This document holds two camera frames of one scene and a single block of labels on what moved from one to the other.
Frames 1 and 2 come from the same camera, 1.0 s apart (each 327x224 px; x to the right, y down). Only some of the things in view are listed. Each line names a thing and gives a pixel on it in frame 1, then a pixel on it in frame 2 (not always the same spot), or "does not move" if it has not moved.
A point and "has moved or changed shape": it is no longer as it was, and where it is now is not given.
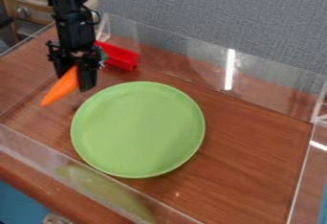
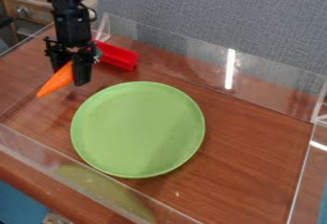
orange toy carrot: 64,85 has moved or changed shape
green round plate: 137,129 does not move
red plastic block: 119,57 does not move
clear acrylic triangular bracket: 103,33 does not move
